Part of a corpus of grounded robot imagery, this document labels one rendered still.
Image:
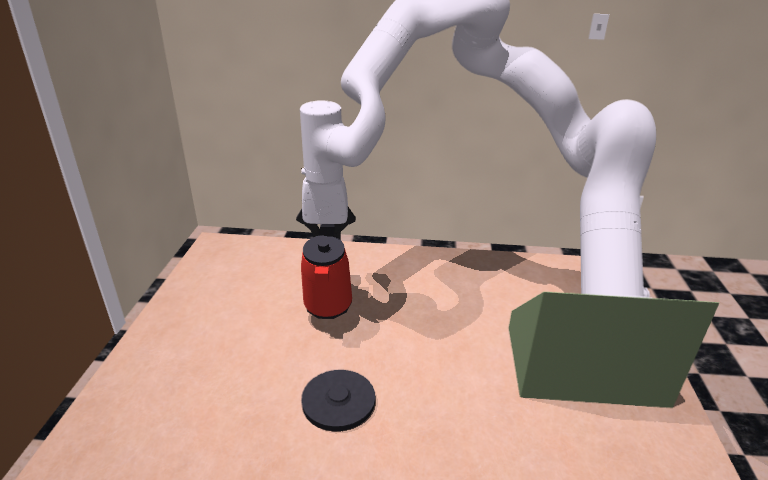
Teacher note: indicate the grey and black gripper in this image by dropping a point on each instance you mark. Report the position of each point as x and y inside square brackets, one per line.
[325, 204]

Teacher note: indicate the red electric kettle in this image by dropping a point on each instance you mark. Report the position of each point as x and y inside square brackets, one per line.
[325, 261]

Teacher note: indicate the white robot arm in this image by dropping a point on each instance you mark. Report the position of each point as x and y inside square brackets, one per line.
[614, 150]

